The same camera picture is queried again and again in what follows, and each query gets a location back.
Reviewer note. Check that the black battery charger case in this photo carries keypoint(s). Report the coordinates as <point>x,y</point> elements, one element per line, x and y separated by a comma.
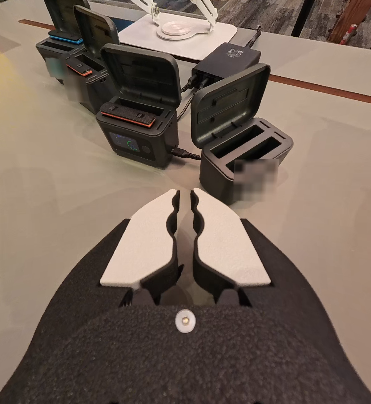
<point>229,94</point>
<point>100,31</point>
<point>141,72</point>
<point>62,12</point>

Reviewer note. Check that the red white small object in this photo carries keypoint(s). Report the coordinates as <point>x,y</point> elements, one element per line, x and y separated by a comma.
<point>349,34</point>

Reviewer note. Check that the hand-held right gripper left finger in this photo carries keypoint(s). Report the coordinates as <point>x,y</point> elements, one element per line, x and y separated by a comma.
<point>141,252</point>

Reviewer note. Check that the black metal pole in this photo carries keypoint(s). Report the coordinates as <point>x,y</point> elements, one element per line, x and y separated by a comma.
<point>302,19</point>

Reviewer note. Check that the dark blue flat pad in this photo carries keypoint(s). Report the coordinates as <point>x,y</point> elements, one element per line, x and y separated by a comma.
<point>125,25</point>

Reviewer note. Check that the orange trimmed black battery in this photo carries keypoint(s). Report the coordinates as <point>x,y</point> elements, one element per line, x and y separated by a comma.
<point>79,67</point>
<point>127,117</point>

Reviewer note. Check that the blue trimmed black battery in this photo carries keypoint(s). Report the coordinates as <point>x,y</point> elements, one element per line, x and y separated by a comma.
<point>65,38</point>

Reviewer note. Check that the wooden beam leg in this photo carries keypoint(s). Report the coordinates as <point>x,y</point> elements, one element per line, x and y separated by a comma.
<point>349,15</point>

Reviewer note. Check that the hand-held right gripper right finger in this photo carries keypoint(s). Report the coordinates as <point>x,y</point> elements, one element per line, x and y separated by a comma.
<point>232,255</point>

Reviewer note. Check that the black usb charging hub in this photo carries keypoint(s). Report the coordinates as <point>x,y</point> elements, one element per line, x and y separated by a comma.
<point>229,56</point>

